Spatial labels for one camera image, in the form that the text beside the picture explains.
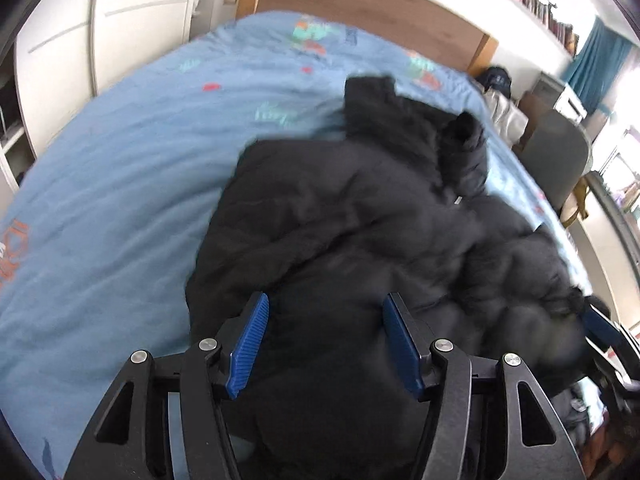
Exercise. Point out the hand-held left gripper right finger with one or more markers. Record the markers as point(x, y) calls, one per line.
point(402, 345)

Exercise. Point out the bed with blue cover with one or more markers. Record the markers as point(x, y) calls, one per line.
point(125, 185)

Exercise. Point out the dark backpack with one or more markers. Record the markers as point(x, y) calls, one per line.
point(495, 80)

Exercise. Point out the beige cloth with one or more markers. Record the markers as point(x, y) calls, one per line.
point(507, 115)

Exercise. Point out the white wardrobe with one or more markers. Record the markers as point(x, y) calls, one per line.
point(135, 25)

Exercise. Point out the black puffer jacket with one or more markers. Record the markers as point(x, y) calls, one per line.
point(350, 220)

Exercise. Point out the grey chair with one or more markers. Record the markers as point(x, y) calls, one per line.
point(560, 155)

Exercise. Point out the white printer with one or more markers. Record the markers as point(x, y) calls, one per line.
point(570, 102)

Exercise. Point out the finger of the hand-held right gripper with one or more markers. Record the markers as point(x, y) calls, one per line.
point(601, 328)

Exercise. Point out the wooden headboard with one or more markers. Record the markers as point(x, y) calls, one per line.
point(375, 5)

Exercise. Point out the cardboard box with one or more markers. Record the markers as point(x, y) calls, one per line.
point(532, 105)

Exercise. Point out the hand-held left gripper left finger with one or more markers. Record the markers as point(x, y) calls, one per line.
point(249, 345)

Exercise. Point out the teal curtain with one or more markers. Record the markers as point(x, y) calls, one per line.
point(600, 65)

